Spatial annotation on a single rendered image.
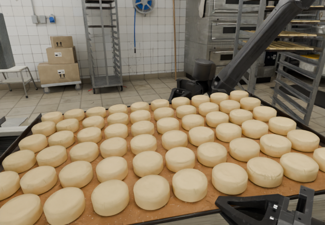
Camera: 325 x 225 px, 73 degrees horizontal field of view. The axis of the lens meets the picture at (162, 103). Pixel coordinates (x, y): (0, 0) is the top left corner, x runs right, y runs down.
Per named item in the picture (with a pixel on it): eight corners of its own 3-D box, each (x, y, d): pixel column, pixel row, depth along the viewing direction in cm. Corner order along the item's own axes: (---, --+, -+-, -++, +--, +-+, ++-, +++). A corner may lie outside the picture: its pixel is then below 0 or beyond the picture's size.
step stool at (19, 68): (38, 89, 385) (32, 63, 369) (27, 97, 344) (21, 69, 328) (10, 90, 379) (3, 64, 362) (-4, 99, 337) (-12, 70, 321)
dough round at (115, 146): (104, 145, 45) (103, 137, 44) (129, 144, 44) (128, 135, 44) (98, 160, 40) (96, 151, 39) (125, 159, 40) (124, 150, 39)
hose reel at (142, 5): (154, 51, 439) (153, -10, 400) (156, 52, 424) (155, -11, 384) (133, 52, 428) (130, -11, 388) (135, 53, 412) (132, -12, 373)
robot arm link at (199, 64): (226, 100, 75) (218, 89, 82) (235, 67, 69) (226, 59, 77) (192, 98, 73) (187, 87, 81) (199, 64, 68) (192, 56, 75)
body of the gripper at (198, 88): (174, 79, 69) (186, 74, 75) (175, 109, 73) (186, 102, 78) (192, 82, 66) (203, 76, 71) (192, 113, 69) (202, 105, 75)
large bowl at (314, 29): (303, 34, 422) (305, 26, 417) (318, 34, 433) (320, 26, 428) (322, 36, 388) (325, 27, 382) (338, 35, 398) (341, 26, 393)
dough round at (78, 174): (59, 194, 33) (56, 184, 32) (63, 173, 37) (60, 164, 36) (94, 185, 34) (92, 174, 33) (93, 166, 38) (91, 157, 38)
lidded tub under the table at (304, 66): (295, 67, 446) (298, 54, 436) (313, 66, 457) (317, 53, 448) (312, 71, 411) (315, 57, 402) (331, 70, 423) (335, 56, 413)
